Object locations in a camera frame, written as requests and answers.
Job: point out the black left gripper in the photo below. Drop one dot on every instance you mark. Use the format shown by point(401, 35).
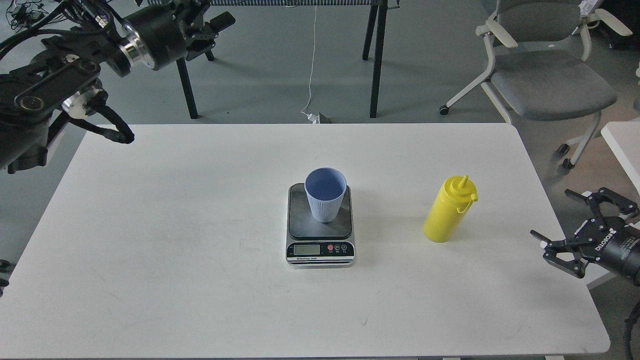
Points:
point(154, 39)

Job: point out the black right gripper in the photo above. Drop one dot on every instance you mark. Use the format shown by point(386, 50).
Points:
point(615, 247)

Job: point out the yellow squeeze bottle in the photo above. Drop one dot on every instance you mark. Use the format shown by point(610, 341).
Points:
point(454, 199)

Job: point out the blue plastic cup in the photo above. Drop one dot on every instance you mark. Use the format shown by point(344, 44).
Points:
point(325, 189)

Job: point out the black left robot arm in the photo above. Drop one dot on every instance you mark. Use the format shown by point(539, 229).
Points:
point(61, 84)

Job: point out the black digital kitchen scale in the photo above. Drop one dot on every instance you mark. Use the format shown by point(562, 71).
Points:
point(313, 244)

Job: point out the black-legged background table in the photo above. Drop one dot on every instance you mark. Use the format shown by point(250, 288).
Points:
point(287, 64)

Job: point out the grey office chair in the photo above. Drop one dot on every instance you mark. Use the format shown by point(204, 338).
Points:
point(547, 84)

